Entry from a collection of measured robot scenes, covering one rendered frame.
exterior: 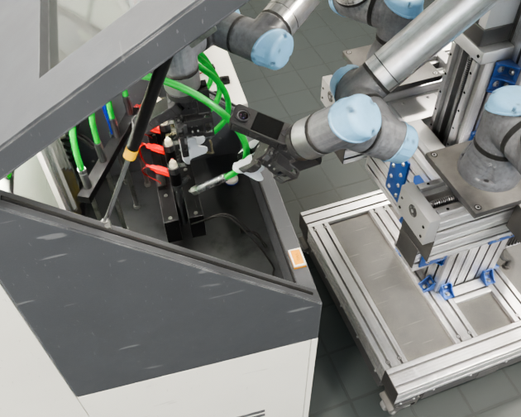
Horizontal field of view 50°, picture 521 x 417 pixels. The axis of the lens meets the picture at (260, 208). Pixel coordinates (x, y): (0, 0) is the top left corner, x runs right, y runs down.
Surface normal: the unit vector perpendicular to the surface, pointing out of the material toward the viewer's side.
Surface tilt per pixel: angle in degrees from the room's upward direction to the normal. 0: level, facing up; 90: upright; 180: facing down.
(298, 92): 0
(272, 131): 22
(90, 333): 90
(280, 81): 0
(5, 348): 90
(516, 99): 8
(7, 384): 90
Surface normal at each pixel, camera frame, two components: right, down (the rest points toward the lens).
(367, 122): 0.57, -0.17
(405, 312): -0.02, -0.66
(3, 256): 0.25, 0.73
